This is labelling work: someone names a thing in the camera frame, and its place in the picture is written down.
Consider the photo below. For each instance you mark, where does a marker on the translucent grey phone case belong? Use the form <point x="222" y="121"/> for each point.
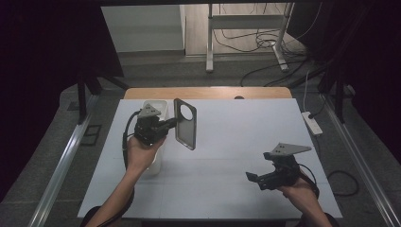
<point x="186" y="132"/>

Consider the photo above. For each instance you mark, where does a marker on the long white plastic container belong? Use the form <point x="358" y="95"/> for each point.
<point x="163" y="106"/>

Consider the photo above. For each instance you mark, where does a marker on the white wall panel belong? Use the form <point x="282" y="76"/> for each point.
<point x="142" y="28"/>

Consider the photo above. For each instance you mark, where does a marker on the aluminium floor rail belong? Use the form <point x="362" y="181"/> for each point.
<point x="362" y="164"/>
<point x="63" y="164"/>

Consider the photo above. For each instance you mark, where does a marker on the black metal stand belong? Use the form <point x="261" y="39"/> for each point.
<point x="339" y="101"/>
<point x="82" y="97"/>

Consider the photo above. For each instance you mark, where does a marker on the white metal desk frame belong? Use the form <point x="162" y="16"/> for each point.
<point x="246" y="22"/>

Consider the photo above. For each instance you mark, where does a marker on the dark curtain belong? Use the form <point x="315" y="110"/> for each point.
<point x="372" y="63"/>
<point x="41" y="63"/>

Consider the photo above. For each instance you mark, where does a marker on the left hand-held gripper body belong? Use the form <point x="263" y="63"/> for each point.
<point x="149" y="127"/>

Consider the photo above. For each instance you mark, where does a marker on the black floor plate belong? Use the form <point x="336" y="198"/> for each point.
<point x="91" y="135"/>

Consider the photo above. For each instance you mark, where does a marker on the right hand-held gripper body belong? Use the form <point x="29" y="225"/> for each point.
<point x="285" y="171"/>

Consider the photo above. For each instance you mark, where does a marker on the person's right hand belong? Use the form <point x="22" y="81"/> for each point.
<point x="299" y="195"/>

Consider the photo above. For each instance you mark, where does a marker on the person's left hand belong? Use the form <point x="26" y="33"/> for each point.
<point x="142" y="154"/>

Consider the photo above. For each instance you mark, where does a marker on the wooden table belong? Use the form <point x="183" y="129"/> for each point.
<point x="205" y="93"/>

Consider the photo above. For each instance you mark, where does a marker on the white power strip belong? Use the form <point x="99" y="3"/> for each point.
<point x="312" y="123"/>

